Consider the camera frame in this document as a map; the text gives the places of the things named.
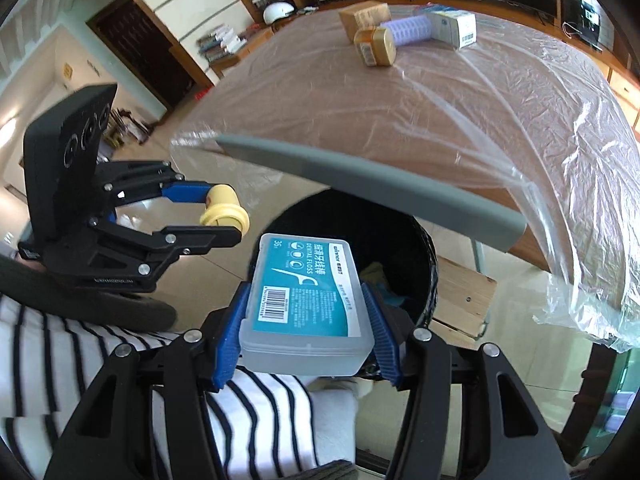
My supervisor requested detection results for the striped black white shirt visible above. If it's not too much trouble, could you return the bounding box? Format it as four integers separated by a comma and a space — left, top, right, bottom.
0, 292, 361, 480

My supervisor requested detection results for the clear dental floss box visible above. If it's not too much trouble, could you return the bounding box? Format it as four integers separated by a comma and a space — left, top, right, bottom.
239, 232, 376, 376

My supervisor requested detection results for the dark wooden door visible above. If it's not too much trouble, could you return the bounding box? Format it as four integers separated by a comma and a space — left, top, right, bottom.
86, 0, 213, 111

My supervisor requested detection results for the white and blue box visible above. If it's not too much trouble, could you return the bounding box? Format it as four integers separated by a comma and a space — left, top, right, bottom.
414, 4, 477, 51

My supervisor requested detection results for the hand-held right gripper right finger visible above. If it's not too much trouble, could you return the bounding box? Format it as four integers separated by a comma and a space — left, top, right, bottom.
360, 281, 571, 480

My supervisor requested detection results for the stack of books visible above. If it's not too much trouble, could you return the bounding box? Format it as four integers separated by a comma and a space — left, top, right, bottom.
196, 25, 248, 63

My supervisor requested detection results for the black round trash bin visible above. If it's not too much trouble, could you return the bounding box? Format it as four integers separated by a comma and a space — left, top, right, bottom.
250, 189, 441, 381

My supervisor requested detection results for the small wooden side table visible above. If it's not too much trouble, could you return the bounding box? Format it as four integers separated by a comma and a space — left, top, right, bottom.
207, 25, 275, 81

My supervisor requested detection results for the white dotted cylinder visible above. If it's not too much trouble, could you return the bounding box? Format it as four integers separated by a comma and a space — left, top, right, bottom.
382, 14, 433, 47

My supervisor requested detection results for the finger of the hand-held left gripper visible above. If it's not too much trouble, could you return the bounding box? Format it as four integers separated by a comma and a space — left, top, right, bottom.
97, 159, 213, 211
87, 215, 243, 273

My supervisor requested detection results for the gold lidded jar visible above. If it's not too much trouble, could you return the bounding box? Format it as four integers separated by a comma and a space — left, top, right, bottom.
353, 26, 398, 67

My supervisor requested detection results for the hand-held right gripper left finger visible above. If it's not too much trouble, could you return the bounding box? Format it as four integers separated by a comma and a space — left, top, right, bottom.
44, 281, 253, 480

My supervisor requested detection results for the green glass side table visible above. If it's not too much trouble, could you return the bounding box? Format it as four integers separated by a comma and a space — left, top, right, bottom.
560, 340, 640, 466

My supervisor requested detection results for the white helmet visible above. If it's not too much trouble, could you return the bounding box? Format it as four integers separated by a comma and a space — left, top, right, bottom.
263, 1, 296, 25

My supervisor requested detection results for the brown cardboard box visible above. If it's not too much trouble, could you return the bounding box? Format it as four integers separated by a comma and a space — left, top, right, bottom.
338, 2, 391, 43

